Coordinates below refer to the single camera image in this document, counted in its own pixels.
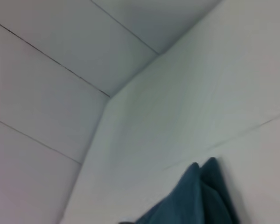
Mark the teal blue t-shirt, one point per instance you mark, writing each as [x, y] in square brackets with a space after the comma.
[189, 200]

